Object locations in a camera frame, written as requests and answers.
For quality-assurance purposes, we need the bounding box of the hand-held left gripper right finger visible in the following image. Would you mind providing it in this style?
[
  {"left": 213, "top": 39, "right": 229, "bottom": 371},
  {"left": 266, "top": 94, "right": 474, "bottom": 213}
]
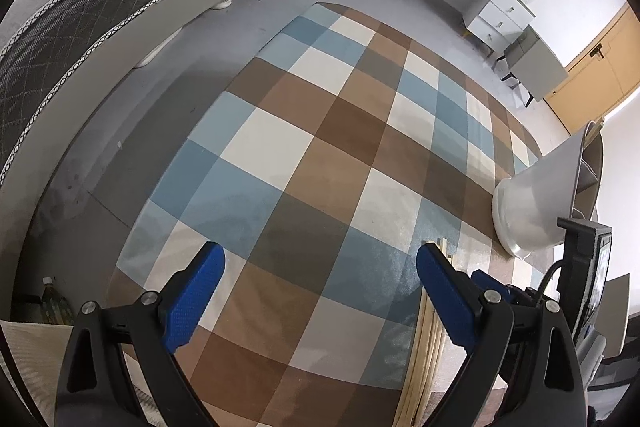
[{"left": 416, "top": 242, "right": 587, "bottom": 427}]

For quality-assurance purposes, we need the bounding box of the checked blue brown rug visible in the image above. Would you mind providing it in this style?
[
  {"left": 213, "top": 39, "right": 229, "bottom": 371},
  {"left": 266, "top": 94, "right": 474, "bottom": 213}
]
[{"left": 102, "top": 2, "right": 561, "bottom": 427}]

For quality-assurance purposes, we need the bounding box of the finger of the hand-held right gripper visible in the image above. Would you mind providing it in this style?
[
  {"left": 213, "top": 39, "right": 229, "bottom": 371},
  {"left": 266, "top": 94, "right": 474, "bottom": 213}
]
[{"left": 470, "top": 270, "right": 543, "bottom": 308}]

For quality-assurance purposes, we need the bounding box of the clear plastic bottle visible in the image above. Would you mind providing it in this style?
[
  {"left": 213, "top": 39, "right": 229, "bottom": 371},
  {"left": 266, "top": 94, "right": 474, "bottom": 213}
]
[{"left": 40, "top": 277, "right": 68, "bottom": 325}]

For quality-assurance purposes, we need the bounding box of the pile of wooden chopsticks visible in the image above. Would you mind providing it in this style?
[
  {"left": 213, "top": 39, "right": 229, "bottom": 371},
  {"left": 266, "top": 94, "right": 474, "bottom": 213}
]
[{"left": 395, "top": 238, "right": 458, "bottom": 427}]

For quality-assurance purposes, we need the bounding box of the white utensil holder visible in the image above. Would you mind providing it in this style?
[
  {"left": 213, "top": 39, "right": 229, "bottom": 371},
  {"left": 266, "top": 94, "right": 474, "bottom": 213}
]
[{"left": 492, "top": 121, "right": 606, "bottom": 260}]

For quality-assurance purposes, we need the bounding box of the wooden door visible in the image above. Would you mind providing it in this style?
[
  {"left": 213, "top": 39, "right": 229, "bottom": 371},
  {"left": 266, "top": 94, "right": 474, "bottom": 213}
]
[{"left": 545, "top": 4, "right": 640, "bottom": 135}]

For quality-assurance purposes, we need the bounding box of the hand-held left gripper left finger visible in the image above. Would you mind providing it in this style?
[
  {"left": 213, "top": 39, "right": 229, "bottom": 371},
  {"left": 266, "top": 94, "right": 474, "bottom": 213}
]
[{"left": 55, "top": 241, "right": 226, "bottom": 427}]

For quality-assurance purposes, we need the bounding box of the grey nightstand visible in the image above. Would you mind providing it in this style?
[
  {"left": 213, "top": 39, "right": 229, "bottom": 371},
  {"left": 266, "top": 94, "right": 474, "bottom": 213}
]
[{"left": 492, "top": 26, "right": 571, "bottom": 108}]

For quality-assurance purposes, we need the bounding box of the grey quilted bed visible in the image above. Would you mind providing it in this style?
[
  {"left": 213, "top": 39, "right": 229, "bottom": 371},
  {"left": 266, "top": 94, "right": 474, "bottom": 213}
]
[{"left": 0, "top": 0, "right": 273, "bottom": 268}]

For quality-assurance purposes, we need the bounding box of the grey panel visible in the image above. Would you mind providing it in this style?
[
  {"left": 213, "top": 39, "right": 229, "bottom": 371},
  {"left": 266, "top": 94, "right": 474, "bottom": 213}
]
[{"left": 604, "top": 273, "right": 632, "bottom": 354}]

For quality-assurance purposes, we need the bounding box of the white woven cloth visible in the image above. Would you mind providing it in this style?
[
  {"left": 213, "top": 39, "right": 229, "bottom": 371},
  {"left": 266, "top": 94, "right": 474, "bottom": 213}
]
[{"left": 0, "top": 319, "right": 151, "bottom": 427}]

